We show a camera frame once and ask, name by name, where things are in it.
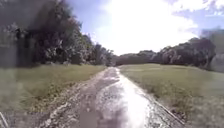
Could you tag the wet grey gravel path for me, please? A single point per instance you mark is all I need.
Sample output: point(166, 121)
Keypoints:
point(110, 100)

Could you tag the wood of dark trees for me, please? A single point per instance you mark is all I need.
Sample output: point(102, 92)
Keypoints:
point(50, 36)

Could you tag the row of trees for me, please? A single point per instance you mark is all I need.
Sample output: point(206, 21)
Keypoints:
point(180, 53)

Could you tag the grass field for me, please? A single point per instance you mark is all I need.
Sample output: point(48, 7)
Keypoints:
point(40, 83)
point(180, 83)

